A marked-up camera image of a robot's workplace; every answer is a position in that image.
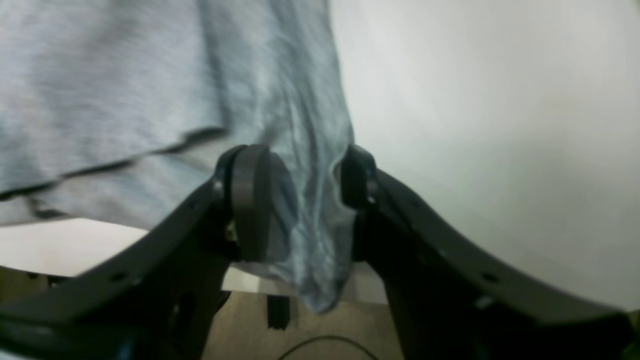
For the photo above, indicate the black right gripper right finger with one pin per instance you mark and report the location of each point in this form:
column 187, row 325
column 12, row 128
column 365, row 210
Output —
column 451, row 300

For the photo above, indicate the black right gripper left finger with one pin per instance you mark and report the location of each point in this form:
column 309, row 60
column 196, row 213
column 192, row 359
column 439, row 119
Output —
column 155, row 300

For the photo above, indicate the grey T-shirt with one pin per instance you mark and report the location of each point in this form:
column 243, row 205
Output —
column 117, row 110

